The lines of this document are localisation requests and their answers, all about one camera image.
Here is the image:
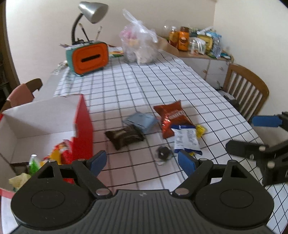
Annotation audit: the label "red-brown chip packet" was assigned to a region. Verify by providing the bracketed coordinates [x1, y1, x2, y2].
[153, 100, 196, 139]

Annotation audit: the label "orange teal tissue box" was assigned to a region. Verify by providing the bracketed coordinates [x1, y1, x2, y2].
[66, 41, 110, 77]

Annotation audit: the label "colourful leaflets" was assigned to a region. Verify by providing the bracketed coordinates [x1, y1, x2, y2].
[108, 45, 125, 59]

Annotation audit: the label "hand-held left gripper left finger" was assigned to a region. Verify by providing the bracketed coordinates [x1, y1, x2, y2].
[30, 150, 113, 199]

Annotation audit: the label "clear water bottle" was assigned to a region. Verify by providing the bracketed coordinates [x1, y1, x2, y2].
[211, 34, 222, 59]

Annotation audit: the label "green snack packet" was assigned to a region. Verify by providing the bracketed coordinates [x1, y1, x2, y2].
[29, 154, 41, 175]

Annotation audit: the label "brown paper bag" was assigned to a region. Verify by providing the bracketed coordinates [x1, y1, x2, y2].
[157, 35, 179, 53]

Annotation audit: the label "light blue snack packet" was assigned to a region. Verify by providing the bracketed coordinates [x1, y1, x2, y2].
[123, 112, 158, 135]

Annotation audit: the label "blue white snack packet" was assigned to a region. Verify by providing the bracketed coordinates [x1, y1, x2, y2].
[171, 125, 203, 156]

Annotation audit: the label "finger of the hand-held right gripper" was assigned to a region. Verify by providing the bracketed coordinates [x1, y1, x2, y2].
[251, 111, 288, 132]
[225, 140, 271, 161]

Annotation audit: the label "red cardboard box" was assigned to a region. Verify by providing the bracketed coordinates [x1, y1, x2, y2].
[0, 94, 94, 199]

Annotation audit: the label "bright yellow snack packet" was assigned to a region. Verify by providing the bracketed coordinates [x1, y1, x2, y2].
[195, 124, 206, 138]

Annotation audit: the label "small dark chocolate packet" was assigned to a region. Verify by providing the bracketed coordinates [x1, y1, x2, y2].
[155, 145, 174, 166]

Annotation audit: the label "dark wooden chair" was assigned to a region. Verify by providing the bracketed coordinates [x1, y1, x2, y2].
[0, 78, 43, 113]

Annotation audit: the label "light wooden chair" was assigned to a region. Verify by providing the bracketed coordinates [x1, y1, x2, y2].
[223, 63, 270, 123]

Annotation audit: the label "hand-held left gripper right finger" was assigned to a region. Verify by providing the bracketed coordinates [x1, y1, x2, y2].
[172, 150, 256, 199]

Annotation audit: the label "yellow lidded container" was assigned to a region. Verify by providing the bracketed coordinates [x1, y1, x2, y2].
[198, 35, 214, 51]

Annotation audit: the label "grey desk lamp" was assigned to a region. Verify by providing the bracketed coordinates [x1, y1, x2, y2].
[71, 1, 109, 45]

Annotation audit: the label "dark brown snack packet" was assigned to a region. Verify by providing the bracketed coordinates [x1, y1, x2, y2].
[105, 125, 145, 151]

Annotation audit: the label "large red snack packet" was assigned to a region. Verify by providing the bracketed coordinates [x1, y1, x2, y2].
[45, 139, 77, 184]

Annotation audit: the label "crumpled clear wrapper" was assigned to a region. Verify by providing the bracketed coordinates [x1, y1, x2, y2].
[51, 63, 68, 75]

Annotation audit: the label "clear plastic bag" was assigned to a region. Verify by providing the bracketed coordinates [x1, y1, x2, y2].
[119, 9, 160, 66]

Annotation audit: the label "white cabinet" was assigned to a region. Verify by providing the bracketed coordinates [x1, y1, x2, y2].
[178, 55, 234, 89]

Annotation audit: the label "pale yellow snack packet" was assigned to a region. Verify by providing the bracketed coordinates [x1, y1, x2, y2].
[8, 173, 31, 193]

